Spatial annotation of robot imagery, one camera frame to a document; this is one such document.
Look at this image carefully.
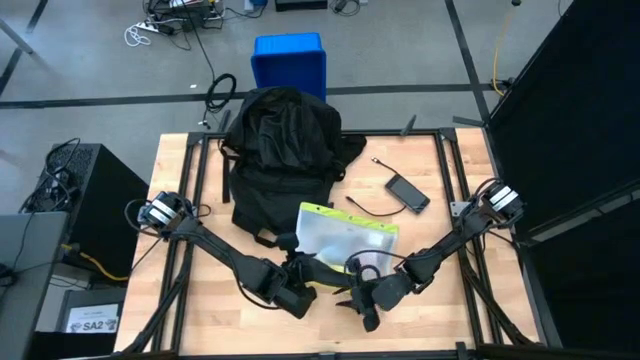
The black power strip with cables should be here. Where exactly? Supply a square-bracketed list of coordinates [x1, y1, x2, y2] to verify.
[143, 0, 227, 32]

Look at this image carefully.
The black computer tower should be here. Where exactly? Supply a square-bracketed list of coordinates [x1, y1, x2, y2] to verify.
[37, 143, 150, 279]

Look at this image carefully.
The grey metal table leg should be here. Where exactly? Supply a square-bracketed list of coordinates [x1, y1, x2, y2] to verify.
[0, 17, 36, 55]

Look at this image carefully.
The coiled black cable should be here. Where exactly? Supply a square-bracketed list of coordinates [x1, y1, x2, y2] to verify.
[201, 73, 238, 127]

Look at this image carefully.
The black equipment case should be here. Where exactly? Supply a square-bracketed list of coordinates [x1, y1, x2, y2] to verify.
[29, 287, 126, 360]

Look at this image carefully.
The black metal table frame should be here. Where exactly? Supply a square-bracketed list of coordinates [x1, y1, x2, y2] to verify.
[119, 109, 546, 360]

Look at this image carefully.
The white SA2 label sign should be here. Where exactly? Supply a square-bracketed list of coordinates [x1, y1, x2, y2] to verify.
[65, 303, 121, 335]

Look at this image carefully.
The black charger with cable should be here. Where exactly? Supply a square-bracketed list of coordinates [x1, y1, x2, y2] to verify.
[344, 156, 409, 219]

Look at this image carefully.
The yellow cable by tower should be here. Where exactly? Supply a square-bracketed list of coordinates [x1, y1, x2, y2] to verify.
[62, 243, 131, 283]

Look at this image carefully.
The black flat device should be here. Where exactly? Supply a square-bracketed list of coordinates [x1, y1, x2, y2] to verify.
[274, 0, 329, 13]

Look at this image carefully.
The white mesh pouch yellow trim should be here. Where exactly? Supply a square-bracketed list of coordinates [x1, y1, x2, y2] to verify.
[294, 201, 400, 281]

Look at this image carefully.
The yellow floor cable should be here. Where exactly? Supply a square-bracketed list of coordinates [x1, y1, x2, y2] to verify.
[491, 4, 517, 98]

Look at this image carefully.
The grey desk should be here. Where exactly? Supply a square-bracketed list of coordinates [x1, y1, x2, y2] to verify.
[0, 212, 69, 360]

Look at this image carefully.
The black partition panel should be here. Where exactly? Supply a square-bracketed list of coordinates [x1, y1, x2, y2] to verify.
[487, 0, 640, 351]

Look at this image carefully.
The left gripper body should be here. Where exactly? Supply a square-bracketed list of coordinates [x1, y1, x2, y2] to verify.
[272, 232, 321, 320]

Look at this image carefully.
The black backpack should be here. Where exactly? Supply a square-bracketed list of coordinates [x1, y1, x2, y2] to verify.
[219, 85, 369, 249]

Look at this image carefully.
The blue plastic bin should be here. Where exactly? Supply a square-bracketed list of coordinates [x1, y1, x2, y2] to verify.
[250, 32, 328, 104]

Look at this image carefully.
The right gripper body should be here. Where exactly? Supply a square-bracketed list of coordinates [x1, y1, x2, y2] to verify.
[349, 269, 416, 333]

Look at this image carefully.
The black smartphone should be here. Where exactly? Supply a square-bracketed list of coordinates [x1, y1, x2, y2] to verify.
[384, 173, 431, 215]

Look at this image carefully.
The white cable bundle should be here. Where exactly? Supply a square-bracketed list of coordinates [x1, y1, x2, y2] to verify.
[123, 22, 162, 48]

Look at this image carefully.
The black cable bundle on tower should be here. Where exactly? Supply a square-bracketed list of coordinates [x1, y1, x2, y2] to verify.
[19, 137, 84, 216]

